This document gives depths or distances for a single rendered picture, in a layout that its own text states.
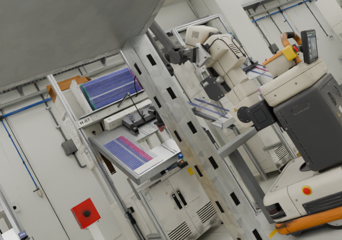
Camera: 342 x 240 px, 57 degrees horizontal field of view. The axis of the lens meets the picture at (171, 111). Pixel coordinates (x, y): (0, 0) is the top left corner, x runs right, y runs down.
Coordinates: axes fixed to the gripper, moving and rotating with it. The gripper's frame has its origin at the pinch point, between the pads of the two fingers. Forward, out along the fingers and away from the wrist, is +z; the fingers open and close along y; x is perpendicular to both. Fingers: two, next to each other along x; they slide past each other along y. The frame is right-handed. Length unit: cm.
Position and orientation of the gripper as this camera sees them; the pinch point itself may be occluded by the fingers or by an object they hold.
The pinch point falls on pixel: (161, 130)
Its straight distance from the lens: 264.0
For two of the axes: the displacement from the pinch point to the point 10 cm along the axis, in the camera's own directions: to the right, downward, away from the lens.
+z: 0.9, 8.7, 4.9
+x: 6.5, 3.2, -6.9
